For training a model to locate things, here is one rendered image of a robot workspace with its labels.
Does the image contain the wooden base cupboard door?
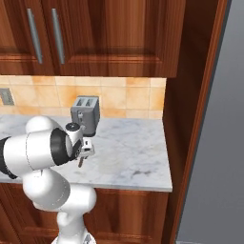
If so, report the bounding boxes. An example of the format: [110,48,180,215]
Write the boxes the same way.
[83,188,170,244]
[0,183,60,244]

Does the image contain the grey wall socket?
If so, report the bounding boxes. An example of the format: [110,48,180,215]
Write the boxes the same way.
[0,88,15,107]

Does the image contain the grey bar cupboard handle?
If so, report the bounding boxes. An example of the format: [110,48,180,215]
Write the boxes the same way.
[26,8,44,65]
[51,8,67,66]

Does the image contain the grey toaster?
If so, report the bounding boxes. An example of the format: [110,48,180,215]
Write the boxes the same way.
[70,95,102,138]

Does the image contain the wooden wall cupboard door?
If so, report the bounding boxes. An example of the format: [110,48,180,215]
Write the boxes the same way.
[0,0,55,76]
[40,0,188,79]

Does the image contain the tall wooden side panel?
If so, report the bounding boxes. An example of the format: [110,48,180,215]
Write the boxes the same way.
[161,0,231,244]

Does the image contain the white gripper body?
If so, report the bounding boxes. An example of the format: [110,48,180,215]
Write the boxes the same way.
[77,146,96,159]

